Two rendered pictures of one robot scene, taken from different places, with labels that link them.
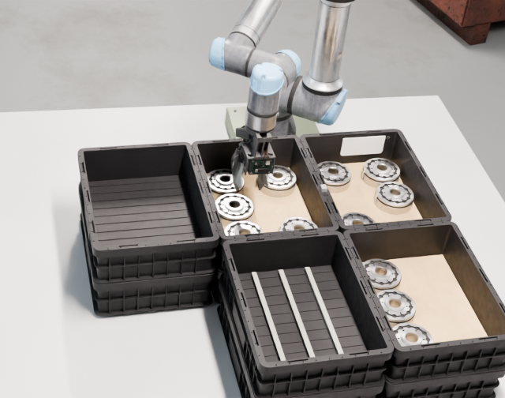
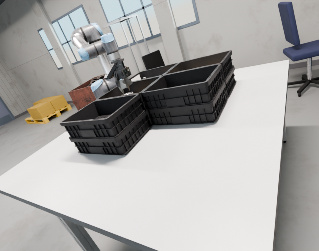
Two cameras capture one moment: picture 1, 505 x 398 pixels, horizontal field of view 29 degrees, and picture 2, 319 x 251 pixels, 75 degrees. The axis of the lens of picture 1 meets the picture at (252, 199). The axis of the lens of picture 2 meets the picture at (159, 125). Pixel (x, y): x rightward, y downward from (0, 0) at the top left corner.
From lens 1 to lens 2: 1.62 m
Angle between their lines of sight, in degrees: 33
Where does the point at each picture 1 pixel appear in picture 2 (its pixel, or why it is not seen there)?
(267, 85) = (110, 36)
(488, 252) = not seen: hidden behind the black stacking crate
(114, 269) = (117, 127)
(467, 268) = (196, 63)
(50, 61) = not seen: hidden behind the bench
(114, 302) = (125, 145)
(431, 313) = not seen: hidden behind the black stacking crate
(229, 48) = (84, 47)
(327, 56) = (107, 62)
